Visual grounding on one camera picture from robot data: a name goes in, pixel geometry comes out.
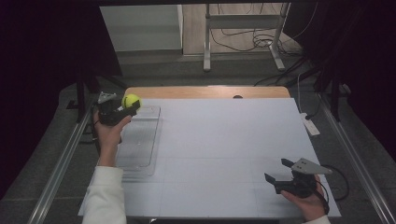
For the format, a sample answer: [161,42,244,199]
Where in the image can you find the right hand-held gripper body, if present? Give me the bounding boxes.
[274,158,333,200]

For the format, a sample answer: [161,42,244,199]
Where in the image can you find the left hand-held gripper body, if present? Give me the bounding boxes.
[97,91,131,127]

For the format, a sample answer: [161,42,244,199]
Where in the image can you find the yellow tennis ball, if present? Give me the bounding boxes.
[120,93,143,110]

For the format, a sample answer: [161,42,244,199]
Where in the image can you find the clear plastic container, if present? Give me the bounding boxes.
[115,105,163,181]

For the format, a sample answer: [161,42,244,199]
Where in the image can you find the person's right hand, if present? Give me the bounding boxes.
[279,174,330,222]

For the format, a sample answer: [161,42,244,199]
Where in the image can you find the person's left hand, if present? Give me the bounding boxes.
[92,110,134,154]

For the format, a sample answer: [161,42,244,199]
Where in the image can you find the black metal stand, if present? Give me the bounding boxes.
[312,62,353,122]
[66,66,127,124]

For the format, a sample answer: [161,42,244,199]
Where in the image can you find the white power strip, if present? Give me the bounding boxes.
[299,112,321,137]

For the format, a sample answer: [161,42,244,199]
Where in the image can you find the white table board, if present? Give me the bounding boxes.
[78,97,342,218]

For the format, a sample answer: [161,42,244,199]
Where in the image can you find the wooden table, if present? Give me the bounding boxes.
[123,86,291,100]

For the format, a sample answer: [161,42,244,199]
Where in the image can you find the dark curtain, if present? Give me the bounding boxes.
[284,0,396,153]
[0,0,122,200]

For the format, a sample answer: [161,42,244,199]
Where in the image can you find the white cabinet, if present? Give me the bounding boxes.
[99,4,184,52]

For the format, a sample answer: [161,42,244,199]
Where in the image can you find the black floor frame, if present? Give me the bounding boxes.
[78,122,100,145]

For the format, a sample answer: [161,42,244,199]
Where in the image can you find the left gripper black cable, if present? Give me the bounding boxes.
[90,104,103,157]

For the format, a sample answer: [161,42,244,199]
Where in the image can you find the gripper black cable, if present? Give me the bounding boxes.
[90,104,103,157]
[318,163,350,216]

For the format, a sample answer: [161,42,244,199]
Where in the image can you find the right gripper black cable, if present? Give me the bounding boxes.
[318,163,350,216]

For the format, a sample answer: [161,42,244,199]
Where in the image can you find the aluminium floor rail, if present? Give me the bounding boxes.
[317,92,396,224]
[27,102,94,224]

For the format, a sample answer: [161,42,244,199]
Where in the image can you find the black plug cable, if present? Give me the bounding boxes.
[304,92,323,121]

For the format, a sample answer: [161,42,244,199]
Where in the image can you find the black floor cables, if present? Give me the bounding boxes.
[209,3,318,87]

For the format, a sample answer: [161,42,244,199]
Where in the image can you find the white metal desk frame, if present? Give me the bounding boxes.
[203,3,291,73]

